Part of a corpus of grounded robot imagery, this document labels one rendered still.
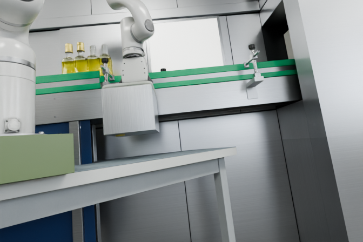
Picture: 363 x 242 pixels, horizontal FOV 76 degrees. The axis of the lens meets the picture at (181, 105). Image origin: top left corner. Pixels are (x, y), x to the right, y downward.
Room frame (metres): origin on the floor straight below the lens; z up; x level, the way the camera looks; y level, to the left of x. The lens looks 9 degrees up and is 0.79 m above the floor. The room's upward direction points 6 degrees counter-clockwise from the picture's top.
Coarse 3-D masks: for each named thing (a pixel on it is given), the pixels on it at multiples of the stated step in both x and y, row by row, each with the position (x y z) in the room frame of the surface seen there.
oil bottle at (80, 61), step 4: (76, 56) 1.06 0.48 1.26; (80, 56) 1.06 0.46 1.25; (84, 56) 1.07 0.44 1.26; (76, 60) 1.05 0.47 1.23; (80, 60) 1.05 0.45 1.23; (84, 60) 1.05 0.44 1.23; (76, 64) 1.05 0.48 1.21; (80, 64) 1.05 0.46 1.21; (84, 64) 1.05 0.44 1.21; (76, 68) 1.05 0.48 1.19; (80, 68) 1.05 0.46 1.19; (84, 68) 1.05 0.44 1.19
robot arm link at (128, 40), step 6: (126, 18) 0.83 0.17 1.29; (132, 18) 0.83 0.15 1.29; (120, 24) 0.85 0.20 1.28; (126, 24) 0.83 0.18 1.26; (132, 24) 0.82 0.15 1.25; (120, 30) 0.86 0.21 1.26; (126, 30) 0.83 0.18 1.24; (126, 36) 0.83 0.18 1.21; (132, 36) 0.82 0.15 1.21; (126, 42) 0.83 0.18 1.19; (132, 42) 0.83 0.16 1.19; (138, 42) 0.84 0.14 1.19
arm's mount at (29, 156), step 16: (0, 144) 0.44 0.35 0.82; (16, 144) 0.46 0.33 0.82; (32, 144) 0.48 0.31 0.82; (48, 144) 0.50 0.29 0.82; (64, 144) 0.52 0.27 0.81; (0, 160) 0.44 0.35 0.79; (16, 160) 0.46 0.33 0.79; (32, 160) 0.48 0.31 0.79; (48, 160) 0.50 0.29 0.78; (64, 160) 0.52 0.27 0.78; (0, 176) 0.44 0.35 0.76; (16, 176) 0.46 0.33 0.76; (32, 176) 0.48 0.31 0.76; (48, 176) 0.50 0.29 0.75
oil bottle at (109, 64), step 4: (100, 56) 1.06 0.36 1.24; (104, 56) 1.06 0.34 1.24; (108, 56) 1.06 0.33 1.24; (100, 60) 1.06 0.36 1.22; (100, 64) 1.06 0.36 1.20; (108, 64) 1.06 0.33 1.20; (100, 68) 1.06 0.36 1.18; (112, 68) 1.11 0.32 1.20; (100, 72) 1.06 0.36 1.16; (112, 72) 1.10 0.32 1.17; (108, 76) 1.06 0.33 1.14
